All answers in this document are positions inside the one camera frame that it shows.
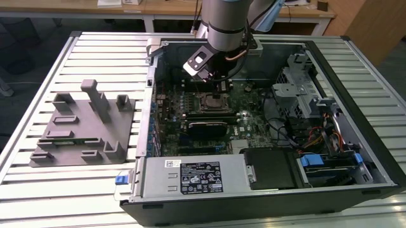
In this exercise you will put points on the silver square CPU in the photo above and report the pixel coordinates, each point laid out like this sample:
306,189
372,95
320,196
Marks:
212,103

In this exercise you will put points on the blue disk carrier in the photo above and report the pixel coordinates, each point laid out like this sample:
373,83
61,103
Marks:
313,161

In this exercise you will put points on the blue case latch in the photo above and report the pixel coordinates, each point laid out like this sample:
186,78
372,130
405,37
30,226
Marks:
122,180

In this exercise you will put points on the black open PC case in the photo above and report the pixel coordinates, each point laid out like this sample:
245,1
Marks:
222,209

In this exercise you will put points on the wooden desk with white frame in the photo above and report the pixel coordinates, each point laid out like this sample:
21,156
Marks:
305,13

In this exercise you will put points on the CPU socket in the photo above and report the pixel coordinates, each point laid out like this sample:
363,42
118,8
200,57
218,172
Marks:
200,102

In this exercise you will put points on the grey wrist bracket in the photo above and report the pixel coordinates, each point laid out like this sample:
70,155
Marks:
256,48

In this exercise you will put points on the green RAM stick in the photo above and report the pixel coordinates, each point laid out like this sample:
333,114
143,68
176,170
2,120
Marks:
79,141

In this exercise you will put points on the silver chipset heatsink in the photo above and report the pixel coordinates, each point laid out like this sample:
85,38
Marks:
241,146

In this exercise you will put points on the wooden cabinet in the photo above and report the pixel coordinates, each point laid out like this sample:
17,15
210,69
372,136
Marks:
375,23

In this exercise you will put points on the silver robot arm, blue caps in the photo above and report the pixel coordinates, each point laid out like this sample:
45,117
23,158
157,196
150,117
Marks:
225,21

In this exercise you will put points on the small white box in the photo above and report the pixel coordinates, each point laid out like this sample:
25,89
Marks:
133,2

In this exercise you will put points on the large white box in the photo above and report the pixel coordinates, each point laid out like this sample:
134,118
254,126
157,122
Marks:
110,3

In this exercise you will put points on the grey case hinge latch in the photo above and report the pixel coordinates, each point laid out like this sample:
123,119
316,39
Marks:
153,43

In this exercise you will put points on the grey metal drive cage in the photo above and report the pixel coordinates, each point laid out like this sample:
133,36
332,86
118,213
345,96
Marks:
285,92

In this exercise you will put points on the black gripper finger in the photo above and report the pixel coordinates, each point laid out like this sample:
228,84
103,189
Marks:
222,88

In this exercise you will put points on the green motherboard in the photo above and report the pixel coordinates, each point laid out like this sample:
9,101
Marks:
258,137

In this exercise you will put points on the small black box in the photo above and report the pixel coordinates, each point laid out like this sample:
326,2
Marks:
322,6

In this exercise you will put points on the grey power supply with label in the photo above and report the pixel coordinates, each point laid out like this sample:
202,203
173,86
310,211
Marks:
153,175

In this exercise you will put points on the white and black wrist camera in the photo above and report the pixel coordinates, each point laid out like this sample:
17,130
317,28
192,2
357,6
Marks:
200,58

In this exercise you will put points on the grey parts rack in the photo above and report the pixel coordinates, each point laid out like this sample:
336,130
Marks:
89,111

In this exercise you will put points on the black graphics card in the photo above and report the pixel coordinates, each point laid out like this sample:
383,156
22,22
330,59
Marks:
206,130

